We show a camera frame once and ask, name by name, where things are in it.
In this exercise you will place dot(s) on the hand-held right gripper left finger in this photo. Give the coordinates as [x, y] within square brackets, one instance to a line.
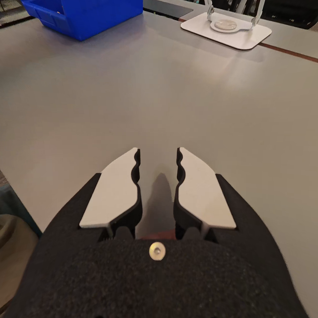
[110, 196]

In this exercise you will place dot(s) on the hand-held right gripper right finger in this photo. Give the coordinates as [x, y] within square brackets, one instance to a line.
[204, 196]

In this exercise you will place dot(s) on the blue plastic bin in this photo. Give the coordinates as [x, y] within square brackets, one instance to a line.
[94, 17]

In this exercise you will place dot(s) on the white folding stand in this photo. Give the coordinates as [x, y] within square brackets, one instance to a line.
[243, 37]

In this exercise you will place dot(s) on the black office chair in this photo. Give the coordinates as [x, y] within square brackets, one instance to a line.
[288, 10]

